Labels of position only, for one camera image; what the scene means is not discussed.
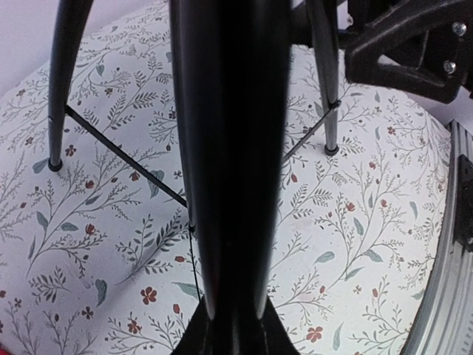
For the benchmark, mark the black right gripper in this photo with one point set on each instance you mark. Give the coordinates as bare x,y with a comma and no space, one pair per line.
419,47

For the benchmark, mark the black music stand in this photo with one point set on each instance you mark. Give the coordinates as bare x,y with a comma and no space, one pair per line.
231,70

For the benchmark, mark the aluminium front frame rail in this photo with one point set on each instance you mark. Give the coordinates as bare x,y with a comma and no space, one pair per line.
443,323

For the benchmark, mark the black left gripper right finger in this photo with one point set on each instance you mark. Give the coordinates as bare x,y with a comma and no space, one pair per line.
275,340

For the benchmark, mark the floral tablecloth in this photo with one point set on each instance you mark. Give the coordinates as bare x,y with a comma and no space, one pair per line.
97,260

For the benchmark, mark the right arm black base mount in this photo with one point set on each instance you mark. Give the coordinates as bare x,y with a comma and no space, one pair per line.
463,211

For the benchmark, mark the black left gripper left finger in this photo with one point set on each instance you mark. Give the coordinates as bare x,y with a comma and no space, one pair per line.
196,336

